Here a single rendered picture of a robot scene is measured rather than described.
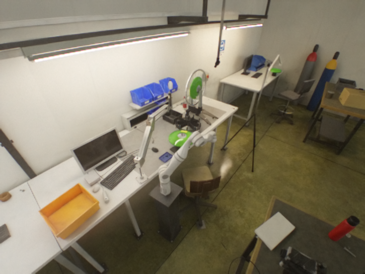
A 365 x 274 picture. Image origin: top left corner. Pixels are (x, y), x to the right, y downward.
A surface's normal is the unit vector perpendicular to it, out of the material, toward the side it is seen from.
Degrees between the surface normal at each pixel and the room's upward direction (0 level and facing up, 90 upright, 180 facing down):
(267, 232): 0
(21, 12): 90
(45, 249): 0
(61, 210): 0
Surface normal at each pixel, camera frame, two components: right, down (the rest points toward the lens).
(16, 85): 0.76, 0.39
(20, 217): 0.00, -0.79
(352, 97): -0.41, 0.56
